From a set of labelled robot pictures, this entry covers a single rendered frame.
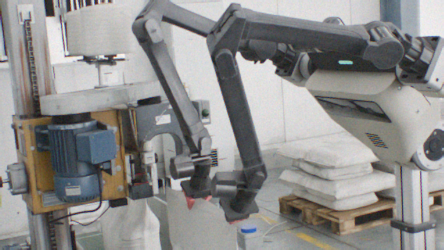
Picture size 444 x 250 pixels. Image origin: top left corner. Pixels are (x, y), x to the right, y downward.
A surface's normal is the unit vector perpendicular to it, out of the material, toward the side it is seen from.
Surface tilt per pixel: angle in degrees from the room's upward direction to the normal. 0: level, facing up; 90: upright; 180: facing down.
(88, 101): 90
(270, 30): 115
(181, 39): 90
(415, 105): 90
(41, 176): 90
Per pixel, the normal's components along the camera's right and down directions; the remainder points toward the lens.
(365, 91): -0.63, -0.67
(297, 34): 0.18, 0.55
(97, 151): 0.78, 0.04
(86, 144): -0.63, 0.16
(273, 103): 0.44, 0.10
